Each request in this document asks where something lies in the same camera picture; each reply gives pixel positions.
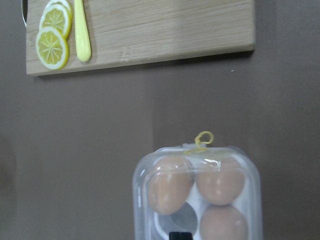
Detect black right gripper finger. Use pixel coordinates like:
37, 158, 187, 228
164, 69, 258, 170
169, 231, 193, 240

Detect brown egg from bowl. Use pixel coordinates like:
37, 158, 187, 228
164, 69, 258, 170
148, 156, 194, 215

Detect clear plastic egg box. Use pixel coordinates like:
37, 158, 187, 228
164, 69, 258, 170
132, 144, 263, 240

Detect brown egg rear left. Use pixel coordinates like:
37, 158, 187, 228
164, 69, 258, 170
199, 205, 248, 240

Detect brown egg front left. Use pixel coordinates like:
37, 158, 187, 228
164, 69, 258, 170
196, 157, 245, 206

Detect wooden cutting board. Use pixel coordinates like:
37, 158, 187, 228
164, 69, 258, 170
25, 0, 256, 77

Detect yellow plastic knife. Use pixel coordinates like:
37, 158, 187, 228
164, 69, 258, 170
73, 0, 92, 62

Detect lemon slice under middle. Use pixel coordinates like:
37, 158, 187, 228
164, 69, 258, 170
44, 0, 73, 18

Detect yellow string on box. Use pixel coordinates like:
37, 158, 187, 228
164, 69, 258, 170
183, 130, 215, 155

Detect metal board handle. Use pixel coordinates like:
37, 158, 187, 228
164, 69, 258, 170
21, 0, 29, 27

